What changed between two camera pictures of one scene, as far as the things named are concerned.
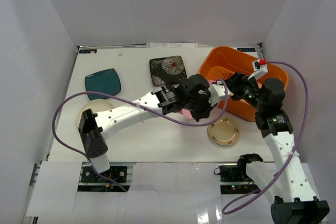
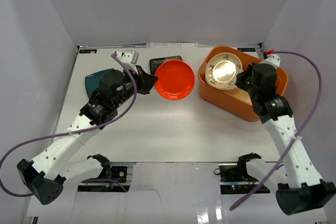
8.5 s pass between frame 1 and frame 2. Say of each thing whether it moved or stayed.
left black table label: stayed
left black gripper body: moved
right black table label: stayed
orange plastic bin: stayed
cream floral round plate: moved
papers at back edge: stayed
